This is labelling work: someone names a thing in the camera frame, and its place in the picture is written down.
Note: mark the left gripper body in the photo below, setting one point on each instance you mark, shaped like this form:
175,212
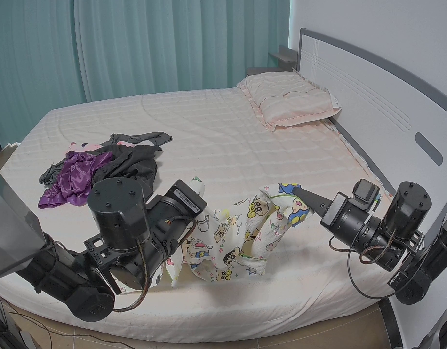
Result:
176,213

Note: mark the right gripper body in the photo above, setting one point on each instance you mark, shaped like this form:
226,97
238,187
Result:
343,216

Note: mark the white printed pyjama top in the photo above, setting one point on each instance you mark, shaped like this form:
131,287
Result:
245,231

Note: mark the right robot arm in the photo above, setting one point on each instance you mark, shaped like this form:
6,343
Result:
409,209

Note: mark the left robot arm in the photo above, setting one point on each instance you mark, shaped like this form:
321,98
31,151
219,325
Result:
114,209

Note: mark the bed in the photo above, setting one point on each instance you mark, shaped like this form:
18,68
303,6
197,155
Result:
227,129

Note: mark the black garment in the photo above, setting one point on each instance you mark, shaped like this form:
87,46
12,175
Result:
136,162

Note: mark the purple garment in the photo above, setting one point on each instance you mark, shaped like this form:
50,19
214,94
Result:
78,176

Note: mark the pink garment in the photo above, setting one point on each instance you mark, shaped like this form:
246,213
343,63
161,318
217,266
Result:
81,146

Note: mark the pale pink pillow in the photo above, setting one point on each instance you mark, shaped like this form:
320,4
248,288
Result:
289,100

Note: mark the dark grey garment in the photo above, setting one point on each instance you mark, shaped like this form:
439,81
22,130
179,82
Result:
50,175

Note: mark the grey bedside table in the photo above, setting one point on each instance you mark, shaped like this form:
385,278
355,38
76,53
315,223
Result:
281,55

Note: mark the blue-green curtain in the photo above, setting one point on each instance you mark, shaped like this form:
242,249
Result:
136,31

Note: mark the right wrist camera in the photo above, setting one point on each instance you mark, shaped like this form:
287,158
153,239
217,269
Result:
365,191

